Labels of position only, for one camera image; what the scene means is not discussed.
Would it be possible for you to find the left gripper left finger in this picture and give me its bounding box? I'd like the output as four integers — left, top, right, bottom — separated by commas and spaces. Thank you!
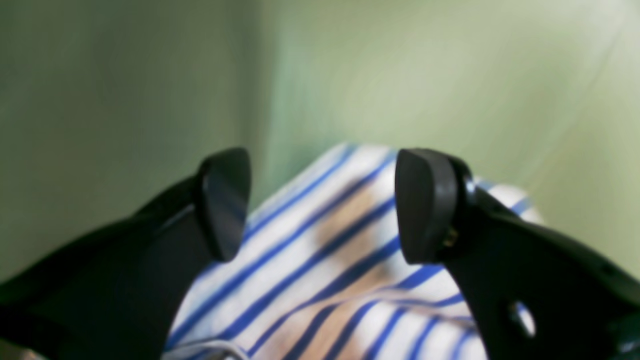
0, 147, 252, 360

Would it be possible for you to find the blue white striped t-shirt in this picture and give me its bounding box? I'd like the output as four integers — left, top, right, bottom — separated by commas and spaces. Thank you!
162, 144, 543, 360

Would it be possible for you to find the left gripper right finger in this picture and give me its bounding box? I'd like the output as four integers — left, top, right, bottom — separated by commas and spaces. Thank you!
394, 148, 640, 360

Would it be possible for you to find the green table cloth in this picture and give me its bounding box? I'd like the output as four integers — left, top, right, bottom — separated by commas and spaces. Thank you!
1, 0, 639, 277

